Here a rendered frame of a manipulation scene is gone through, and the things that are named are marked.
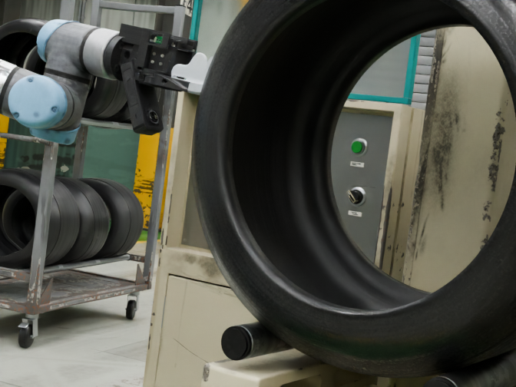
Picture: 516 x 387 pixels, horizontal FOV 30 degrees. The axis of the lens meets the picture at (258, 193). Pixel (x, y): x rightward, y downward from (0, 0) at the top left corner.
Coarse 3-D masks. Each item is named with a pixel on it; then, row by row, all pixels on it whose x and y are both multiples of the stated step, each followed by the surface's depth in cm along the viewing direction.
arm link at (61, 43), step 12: (48, 24) 154; (60, 24) 152; (72, 24) 152; (84, 24) 153; (48, 36) 152; (60, 36) 151; (72, 36) 150; (84, 36) 149; (48, 48) 152; (60, 48) 151; (72, 48) 149; (48, 60) 152; (60, 60) 151; (72, 60) 150; (72, 72) 151; (84, 72) 152
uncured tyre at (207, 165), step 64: (256, 0) 123; (320, 0) 119; (384, 0) 140; (448, 0) 108; (512, 0) 105; (256, 64) 137; (320, 64) 146; (512, 64) 104; (256, 128) 143; (320, 128) 147; (256, 192) 143; (320, 192) 147; (512, 192) 104; (256, 256) 121; (320, 256) 146; (512, 256) 104; (320, 320) 116; (384, 320) 111; (448, 320) 108; (512, 320) 107
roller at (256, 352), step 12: (252, 324) 126; (228, 336) 124; (240, 336) 123; (252, 336) 123; (264, 336) 125; (276, 336) 128; (228, 348) 124; (240, 348) 123; (252, 348) 123; (264, 348) 126; (276, 348) 129; (288, 348) 132
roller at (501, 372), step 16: (512, 352) 129; (464, 368) 115; (480, 368) 117; (496, 368) 120; (512, 368) 124; (432, 384) 109; (448, 384) 108; (464, 384) 110; (480, 384) 114; (496, 384) 118; (512, 384) 125
